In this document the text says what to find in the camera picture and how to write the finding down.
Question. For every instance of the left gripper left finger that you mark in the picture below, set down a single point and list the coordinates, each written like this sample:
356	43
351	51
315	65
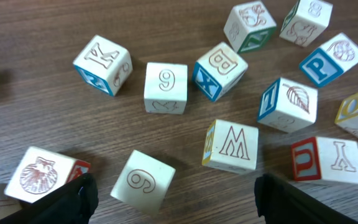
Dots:
72	203

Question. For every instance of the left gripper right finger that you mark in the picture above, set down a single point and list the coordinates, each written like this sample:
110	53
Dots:
281	203

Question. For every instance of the wooden block blue H side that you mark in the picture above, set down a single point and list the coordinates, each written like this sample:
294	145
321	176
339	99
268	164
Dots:
326	161

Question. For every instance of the wooden block red U side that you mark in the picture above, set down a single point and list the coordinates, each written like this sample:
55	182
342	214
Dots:
143	183

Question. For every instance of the wooden block red pattern top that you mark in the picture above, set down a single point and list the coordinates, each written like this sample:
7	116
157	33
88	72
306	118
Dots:
288	106

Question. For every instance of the wooden block shell top red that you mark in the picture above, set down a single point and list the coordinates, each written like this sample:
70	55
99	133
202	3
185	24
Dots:
40	172

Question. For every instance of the wooden block M top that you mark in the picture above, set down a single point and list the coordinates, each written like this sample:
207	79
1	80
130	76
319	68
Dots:
231	147

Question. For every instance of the wooden block blue X side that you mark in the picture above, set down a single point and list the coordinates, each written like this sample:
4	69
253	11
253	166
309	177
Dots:
218	70

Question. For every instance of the plain white wooden block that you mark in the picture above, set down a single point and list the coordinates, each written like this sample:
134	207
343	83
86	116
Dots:
166	88

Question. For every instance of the wooden block blue P side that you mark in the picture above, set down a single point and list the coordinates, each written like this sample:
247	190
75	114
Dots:
330	60

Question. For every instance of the wooden block green Z side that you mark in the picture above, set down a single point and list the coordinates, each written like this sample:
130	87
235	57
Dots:
249	26

